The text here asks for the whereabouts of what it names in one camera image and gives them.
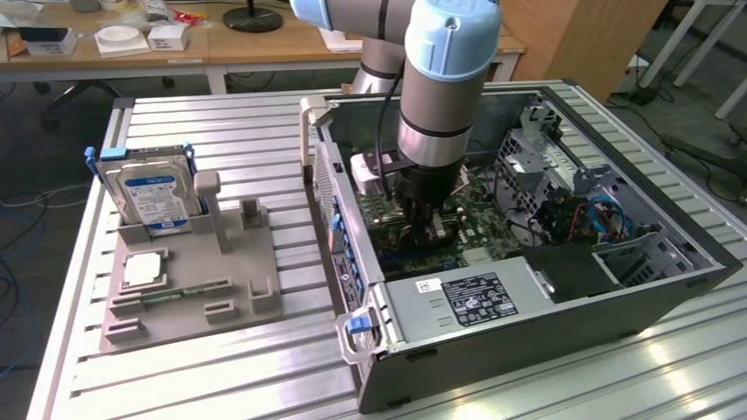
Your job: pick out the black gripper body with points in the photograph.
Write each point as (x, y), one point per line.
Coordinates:
(428, 186)

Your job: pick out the graphics card with black fan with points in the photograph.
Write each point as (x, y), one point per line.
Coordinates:
(435, 241)

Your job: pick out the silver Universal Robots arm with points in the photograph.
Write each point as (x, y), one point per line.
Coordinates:
(437, 109)

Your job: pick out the socket cover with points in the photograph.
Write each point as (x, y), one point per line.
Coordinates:
(463, 181)

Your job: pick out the green motherboard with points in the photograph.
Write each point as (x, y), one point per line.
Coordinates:
(484, 219)

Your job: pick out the small silver chipset heatsink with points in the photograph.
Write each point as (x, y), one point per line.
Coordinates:
(479, 256)

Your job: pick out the silver metal drive cage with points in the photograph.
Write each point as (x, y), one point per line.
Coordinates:
(528, 170)

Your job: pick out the grey power supply unit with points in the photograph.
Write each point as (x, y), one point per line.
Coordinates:
(416, 310)

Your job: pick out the blue release latch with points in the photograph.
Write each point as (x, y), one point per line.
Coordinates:
(356, 326)

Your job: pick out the black open PC case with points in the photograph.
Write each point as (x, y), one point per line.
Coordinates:
(525, 350)

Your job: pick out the white paper stack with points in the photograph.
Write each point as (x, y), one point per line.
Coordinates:
(335, 41)

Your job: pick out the grey parts rack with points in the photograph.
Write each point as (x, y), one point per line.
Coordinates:
(204, 271)

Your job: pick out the wooden desk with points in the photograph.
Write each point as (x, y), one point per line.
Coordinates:
(263, 44)

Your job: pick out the wooden cabinet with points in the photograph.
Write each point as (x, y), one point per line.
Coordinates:
(595, 44)

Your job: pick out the green RAM stick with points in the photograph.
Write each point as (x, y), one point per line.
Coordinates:
(175, 294)

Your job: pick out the hard disk with blue carrier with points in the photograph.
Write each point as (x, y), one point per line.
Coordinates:
(152, 197)

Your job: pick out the silver CPU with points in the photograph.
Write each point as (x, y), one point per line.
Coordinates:
(143, 269)

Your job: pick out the black round lamp base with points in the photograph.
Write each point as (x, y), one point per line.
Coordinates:
(252, 19)

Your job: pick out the white labelled box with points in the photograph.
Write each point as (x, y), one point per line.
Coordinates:
(168, 38)

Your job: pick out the red packet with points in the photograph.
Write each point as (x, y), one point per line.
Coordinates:
(189, 18)

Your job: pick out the white round container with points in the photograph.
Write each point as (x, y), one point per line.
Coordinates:
(121, 41)

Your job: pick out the white box with dark lid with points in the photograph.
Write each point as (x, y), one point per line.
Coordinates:
(47, 41)

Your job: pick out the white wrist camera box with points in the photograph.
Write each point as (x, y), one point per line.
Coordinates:
(367, 175)

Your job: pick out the white table frame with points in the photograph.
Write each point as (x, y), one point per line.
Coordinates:
(667, 52)

